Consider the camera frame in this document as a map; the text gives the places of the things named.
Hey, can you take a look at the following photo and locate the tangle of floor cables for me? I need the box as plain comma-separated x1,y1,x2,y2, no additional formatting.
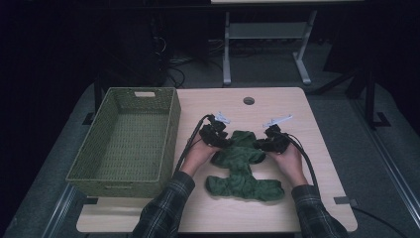
150,19,226,89

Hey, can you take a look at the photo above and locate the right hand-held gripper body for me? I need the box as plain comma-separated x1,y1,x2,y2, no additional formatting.
252,113,294,155

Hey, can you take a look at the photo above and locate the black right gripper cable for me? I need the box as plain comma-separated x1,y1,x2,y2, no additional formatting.
284,132,322,196

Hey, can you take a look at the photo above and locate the metal floor rail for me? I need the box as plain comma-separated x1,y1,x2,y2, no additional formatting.
40,182,79,238
349,97,420,230

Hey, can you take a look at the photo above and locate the green woven basket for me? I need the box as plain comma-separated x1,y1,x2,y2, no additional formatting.
64,86,182,199

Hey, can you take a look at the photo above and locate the green fleece garment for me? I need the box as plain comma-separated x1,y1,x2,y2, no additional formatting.
204,130,286,203

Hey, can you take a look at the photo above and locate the person's left hand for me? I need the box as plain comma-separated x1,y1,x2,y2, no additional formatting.
179,140,222,179

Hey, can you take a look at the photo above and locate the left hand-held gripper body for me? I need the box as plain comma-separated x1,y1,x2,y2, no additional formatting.
198,111,233,149

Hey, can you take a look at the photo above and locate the person's right hand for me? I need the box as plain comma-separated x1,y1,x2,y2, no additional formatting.
264,143,310,190

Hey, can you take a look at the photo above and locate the black computer tower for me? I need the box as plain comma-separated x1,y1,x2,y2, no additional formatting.
98,11,168,89

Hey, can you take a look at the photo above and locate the black stand leg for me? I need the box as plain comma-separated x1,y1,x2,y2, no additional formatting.
81,70,104,126
361,67,392,131

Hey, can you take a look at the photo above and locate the black floor cable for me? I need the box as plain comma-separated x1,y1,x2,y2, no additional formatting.
350,203,410,238

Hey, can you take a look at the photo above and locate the grey metal table frame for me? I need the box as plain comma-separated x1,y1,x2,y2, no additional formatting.
222,9,319,87

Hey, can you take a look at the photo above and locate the grey tape strip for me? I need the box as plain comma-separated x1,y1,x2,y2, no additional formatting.
333,195,360,206

